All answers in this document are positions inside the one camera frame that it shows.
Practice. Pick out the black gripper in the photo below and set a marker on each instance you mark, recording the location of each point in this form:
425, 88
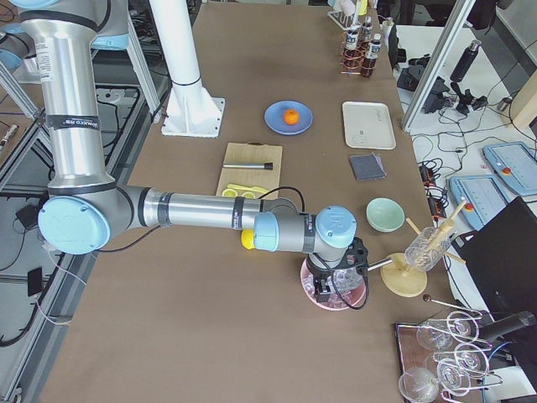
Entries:
317, 270

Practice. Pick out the orange mandarin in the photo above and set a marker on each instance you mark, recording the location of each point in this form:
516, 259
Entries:
291, 116

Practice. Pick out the blue plate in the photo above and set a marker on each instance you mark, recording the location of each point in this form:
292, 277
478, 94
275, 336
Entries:
274, 117

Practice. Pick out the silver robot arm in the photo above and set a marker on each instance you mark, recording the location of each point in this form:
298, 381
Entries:
87, 207

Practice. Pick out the pink bowl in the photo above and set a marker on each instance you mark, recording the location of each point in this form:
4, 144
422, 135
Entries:
352, 300

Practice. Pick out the clear ice cubes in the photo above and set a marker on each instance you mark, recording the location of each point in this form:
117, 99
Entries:
344, 285

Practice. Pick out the metal ice scoop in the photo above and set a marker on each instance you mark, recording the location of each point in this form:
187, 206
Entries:
377, 264

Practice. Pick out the wooden cup stand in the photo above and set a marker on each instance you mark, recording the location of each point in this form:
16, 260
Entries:
403, 279

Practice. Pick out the yellow lemon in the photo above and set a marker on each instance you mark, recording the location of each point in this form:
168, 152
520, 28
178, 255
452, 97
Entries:
247, 239

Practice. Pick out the green bowl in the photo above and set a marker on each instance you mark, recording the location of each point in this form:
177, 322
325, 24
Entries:
385, 215

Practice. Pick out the wine glass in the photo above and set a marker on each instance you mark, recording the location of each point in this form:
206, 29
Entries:
418, 385
453, 378
434, 335

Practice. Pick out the clear glass mug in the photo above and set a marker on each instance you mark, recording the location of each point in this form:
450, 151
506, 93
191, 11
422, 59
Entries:
424, 252

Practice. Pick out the yellow plastic knife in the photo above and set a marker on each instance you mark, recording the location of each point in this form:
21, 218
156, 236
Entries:
256, 189

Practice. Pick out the wooden cutting board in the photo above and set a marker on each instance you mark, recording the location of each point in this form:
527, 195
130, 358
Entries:
249, 153

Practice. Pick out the grey cloth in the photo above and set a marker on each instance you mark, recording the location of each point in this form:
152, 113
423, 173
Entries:
367, 167

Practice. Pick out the cream rabbit tray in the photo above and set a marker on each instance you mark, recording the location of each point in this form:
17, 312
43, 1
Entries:
367, 125

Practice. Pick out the black monitor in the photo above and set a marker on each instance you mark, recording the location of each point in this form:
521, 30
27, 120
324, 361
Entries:
501, 259

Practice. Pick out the blue teach pendant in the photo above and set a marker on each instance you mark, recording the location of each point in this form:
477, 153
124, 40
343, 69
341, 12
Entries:
514, 164
484, 195

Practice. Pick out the tea bottle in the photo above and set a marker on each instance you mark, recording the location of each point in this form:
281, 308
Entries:
367, 27
371, 56
350, 52

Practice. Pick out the black water bottle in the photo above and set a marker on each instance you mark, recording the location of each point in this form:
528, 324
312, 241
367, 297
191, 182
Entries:
467, 57

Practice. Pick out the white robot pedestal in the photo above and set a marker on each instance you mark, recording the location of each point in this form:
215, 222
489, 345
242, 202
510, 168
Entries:
191, 110

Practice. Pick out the copper wire bottle rack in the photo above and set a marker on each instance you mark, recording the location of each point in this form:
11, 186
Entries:
359, 54

